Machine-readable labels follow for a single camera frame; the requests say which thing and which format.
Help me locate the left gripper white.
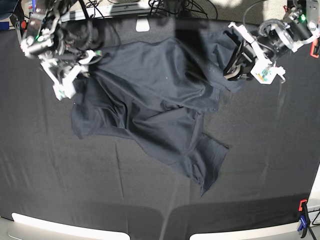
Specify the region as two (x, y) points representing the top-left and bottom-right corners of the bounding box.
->
(223, 21), (275, 81)

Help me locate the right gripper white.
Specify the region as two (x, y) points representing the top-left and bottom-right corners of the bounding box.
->
(38, 49), (103, 87)

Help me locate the black t-shirt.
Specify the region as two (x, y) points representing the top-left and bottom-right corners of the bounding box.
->
(71, 29), (243, 194)

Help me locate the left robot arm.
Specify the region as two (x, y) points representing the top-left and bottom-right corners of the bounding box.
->
(224, 0), (320, 85)

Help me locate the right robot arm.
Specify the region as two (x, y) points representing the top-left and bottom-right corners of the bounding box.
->
(20, 0), (105, 94)

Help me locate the black table cover cloth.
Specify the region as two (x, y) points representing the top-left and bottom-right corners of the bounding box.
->
(0, 30), (320, 240)

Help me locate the orange clamp top left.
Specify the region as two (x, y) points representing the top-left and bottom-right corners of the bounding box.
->
(14, 20), (28, 38)

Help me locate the white tab on table edge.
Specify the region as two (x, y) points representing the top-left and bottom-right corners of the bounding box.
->
(135, 15), (151, 33)

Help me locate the orange clamp top right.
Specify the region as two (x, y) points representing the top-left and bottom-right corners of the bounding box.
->
(310, 38), (320, 59)

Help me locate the orange blue clamp bottom right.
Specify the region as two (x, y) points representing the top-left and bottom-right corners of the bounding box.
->
(297, 199), (317, 240)

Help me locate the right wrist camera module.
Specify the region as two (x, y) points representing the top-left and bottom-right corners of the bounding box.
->
(52, 82), (76, 101)

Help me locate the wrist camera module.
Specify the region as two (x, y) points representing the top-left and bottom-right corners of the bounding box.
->
(52, 82), (76, 101)
(250, 64), (286, 85)

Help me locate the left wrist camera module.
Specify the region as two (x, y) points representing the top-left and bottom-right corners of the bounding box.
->
(250, 64), (286, 85)

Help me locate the black cable bundle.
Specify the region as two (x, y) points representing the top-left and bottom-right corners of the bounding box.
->
(147, 0), (218, 20)

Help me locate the aluminium frame rail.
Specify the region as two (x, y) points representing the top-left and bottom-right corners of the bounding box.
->
(60, 4), (150, 22)

